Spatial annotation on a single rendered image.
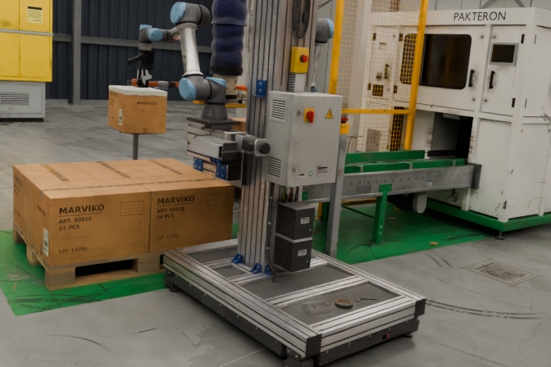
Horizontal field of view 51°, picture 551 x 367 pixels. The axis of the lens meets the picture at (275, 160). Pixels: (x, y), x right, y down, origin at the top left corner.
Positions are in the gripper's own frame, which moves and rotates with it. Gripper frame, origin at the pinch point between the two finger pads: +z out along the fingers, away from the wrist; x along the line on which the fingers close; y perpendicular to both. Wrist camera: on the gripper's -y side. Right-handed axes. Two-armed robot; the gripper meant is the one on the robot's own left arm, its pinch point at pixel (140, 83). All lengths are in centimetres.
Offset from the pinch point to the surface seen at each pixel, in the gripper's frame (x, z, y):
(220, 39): -4, -31, 52
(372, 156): 28, 59, 228
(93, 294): -37, 119, -37
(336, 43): 45, -37, 189
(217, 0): -1, -55, 49
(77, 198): -22, 66, -43
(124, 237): -21, 93, -15
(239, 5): -10, -53, 60
